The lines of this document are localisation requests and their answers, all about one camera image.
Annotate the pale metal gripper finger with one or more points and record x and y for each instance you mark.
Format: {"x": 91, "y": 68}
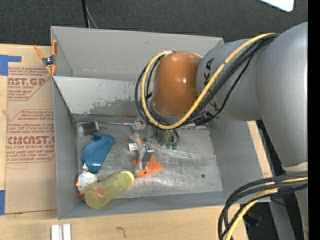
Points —
{"x": 133, "y": 147}
{"x": 145, "y": 159}

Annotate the grey metal bin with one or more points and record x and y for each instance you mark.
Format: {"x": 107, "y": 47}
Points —
{"x": 185, "y": 164}

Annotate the blue curved plastic toy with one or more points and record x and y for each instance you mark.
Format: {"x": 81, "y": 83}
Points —
{"x": 97, "y": 154}

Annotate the yellow clear plastic bottle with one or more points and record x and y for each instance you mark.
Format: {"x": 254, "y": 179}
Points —
{"x": 107, "y": 190}

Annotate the white toy chicken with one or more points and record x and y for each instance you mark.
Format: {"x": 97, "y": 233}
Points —
{"x": 86, "y": 181}

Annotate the brown cardboard board, red print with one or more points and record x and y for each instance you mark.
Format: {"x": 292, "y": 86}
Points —
{"x": 30, "y": 179}

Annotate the black cylinder on white bracket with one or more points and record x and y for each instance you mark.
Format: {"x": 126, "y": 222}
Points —
{"x": 203, "y": 120}

